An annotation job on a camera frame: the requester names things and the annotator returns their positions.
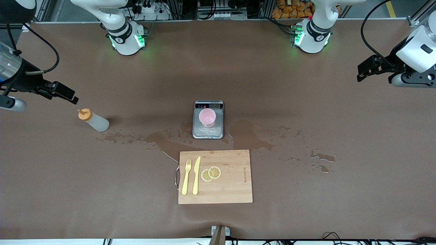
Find translucent squeeze bottle orange cap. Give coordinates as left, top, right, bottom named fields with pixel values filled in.
left=78, top=109, right=110, bottom=132

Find pink plastic cup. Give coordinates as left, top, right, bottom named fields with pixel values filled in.
left=199, top=109, right=217, bottom=128

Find white power strip black plugs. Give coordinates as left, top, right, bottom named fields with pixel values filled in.
left=131, top=2, right=171, bottom=21

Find brown table mat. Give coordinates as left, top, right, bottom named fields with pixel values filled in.
left=0, top=19, right=436, bottom=240

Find yellow plastic fork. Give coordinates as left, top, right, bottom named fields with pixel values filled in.
left=182, top=159, right=192, bottom=196

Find silver digital kitchen scale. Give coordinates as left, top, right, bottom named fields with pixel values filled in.
left=192, top=100, right=224, bottom=139

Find long white socket strip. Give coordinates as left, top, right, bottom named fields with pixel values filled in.
left=198, top=12, right=248, bottom=20

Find yellow plastic knife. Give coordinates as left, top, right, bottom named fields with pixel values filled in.
left=192, top=156, right=201, bottom=195

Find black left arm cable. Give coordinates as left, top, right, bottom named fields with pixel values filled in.
left=360, top=0, right=398, bottom=67

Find black floor cable bundle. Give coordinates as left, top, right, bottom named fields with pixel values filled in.
left=322, top=232, right=436, bottom=245

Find wooden cutting board metal handle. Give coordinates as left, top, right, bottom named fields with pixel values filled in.
left=175, top=150, right=253, bottom=205

